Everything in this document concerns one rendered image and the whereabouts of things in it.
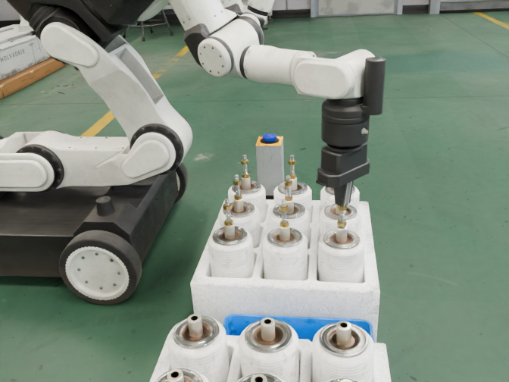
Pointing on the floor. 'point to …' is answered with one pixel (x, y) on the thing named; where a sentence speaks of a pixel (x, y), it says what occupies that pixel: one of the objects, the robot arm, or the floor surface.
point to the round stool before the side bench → (153, 25)
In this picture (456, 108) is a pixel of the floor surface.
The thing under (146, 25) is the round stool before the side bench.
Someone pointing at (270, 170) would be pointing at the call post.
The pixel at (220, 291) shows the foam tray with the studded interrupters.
